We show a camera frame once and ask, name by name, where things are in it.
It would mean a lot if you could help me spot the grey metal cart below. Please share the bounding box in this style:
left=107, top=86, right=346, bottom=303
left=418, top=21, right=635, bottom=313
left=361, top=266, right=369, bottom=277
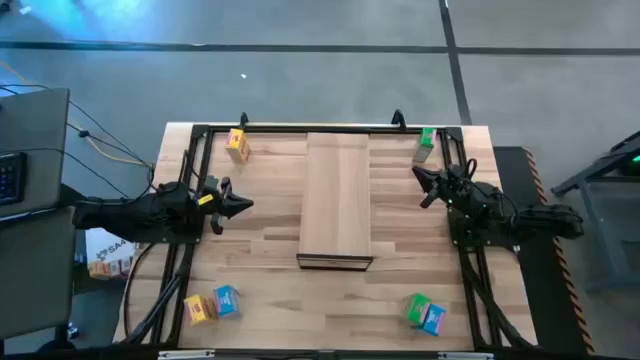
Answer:
left=549, top=129, right=640, bottom=294

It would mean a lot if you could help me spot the black keyboard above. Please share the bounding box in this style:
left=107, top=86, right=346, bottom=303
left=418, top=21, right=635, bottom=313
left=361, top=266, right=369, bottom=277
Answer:
left=0, top=151, right=28, bottom=207

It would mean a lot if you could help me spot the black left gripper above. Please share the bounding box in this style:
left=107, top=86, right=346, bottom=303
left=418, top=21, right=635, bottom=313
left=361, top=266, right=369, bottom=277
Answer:
left=198, top=176, right=255, bottom=236

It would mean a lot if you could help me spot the wooden box tray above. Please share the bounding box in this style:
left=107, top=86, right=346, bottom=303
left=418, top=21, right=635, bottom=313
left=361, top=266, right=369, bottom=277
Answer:
left=295, top=131, right=375, bottom=272

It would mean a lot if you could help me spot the silver metal bracket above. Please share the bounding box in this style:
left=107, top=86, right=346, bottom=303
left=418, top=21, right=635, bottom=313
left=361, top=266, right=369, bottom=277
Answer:
left=157, top=349, right=216, bottom=360
left=437, top=351, right=495, bottom=360

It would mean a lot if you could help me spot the black hazard-striped floor mat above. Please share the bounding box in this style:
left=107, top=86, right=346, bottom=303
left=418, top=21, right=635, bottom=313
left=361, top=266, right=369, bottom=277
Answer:
left=492, top=145, right=597, bottom=357

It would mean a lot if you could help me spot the white printed cardboard box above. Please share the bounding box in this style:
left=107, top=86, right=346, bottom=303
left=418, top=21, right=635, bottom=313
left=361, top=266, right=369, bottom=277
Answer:
left=84, top=227, right=137, bottom=280

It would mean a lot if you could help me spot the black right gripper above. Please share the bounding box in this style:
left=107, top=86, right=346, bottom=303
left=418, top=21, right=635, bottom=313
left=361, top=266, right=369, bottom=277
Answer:
left=411, top=164, right=474, bottom=210

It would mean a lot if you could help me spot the yellow cereal box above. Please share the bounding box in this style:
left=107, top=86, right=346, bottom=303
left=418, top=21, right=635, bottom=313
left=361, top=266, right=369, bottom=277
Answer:
left=224, top=127, right=251, bottom=164
left=183, top=293, right=219, bottom=327

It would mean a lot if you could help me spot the grey desk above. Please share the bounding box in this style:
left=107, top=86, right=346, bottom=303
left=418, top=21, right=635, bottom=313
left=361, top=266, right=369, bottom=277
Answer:
left=0, top=87, right=71, bottom=219

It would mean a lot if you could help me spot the green cereal box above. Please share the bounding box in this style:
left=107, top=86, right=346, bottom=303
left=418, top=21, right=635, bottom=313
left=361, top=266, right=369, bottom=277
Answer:
left=402, top=292, right=432, bottom=327
left=412, top=127, right=438, bottom=165

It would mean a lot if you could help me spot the yellow cable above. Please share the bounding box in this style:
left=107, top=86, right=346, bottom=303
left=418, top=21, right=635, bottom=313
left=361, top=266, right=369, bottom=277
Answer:
left=0, top=59, right=154, bottom=169

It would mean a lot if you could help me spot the blue cereal box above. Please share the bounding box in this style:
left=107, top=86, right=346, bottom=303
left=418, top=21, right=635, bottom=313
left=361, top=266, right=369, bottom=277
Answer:
left=213, top=284, right=242, bottom=319
left=418, top=303, right=447, bottom=337

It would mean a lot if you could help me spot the black cable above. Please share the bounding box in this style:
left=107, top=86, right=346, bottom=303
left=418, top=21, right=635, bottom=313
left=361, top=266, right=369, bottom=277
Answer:
left=0, top=84, right=154, bottom=169
left=0, top=147, right=131, bottom=200
left=122, top=242, right=156, bottom=341

